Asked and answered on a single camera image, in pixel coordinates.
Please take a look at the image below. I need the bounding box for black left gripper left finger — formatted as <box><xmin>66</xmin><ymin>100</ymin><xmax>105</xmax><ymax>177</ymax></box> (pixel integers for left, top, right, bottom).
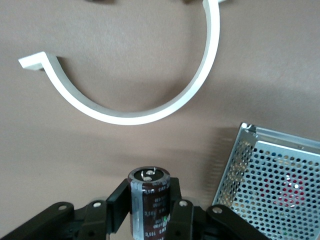
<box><xmin>0</xmin><ymin>177</ymin><xmax>132</xmax><ymax>240</ymax></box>

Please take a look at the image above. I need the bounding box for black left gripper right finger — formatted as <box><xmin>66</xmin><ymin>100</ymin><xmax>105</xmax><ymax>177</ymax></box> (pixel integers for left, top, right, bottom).
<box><xmin>166</xmin><ymin>177</ymin><xmax>275</xmax><ymax>240</ymax></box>

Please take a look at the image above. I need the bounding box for perforated metal power supply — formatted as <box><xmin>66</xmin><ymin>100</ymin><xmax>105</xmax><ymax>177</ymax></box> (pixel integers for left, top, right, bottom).
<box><xmin>211</xmin><ymin>121</ymin><xmax>320</xmax><ymax>240</ymax></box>

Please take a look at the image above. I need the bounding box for white curved plastic bracket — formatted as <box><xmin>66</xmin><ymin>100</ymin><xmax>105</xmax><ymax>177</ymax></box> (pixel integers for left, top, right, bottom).
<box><xmin>17</xmin><ymin>0</ymin><xmax>231</xmax><ymax>126</ymax></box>

